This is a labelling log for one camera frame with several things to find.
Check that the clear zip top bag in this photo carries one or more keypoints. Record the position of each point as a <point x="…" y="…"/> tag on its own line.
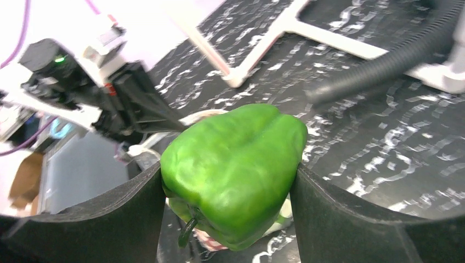
<point x="165" y="146"/>

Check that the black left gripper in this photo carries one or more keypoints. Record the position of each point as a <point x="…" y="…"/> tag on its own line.
<point x="128" y="106"/>

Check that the green fake pepper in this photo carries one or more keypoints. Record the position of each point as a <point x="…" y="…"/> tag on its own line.
<point x="242" y="179"/>

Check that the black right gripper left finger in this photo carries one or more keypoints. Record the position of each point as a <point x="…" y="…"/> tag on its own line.
<point x="121" y="225"/>

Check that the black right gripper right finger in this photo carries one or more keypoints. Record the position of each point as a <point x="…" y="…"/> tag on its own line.
<point x="333" y="225"/>

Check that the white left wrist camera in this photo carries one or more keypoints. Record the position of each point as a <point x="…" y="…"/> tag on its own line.
<point x="100" y="41"/>

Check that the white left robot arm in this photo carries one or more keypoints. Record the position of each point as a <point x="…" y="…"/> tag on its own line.
<point x="31" y="105"/>

